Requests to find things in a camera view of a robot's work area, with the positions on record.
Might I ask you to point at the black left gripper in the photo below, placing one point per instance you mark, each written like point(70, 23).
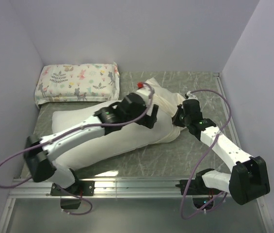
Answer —
point(147, 120)

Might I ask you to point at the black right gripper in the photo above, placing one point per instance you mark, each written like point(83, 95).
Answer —
point(175, 119)

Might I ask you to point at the cream satin pillowcase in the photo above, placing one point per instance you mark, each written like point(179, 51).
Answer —
point(163, 131)

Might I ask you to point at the white pillow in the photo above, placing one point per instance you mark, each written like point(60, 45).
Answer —
point(98, 149)

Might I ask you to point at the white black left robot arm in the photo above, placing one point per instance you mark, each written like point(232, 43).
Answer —
point(41, 153)

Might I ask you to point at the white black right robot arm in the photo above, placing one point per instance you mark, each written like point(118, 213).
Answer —
point(248, 179)

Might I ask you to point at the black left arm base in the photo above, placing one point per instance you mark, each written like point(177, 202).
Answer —
point(78, 191)

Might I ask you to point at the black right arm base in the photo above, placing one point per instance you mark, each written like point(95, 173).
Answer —
point(200, 193)

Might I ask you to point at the animal print patterned pillow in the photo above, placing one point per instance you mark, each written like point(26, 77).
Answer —
point(72, 83)

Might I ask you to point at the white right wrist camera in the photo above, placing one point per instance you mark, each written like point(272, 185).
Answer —
point(190, 96)

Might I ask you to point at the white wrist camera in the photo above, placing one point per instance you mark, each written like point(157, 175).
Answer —
point(145, 90)
point(190, 96)

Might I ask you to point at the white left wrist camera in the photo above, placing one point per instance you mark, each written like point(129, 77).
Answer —
point(145, 90)

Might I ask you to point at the aluminium front mounting rail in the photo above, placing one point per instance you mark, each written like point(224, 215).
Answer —
point(113, 187)

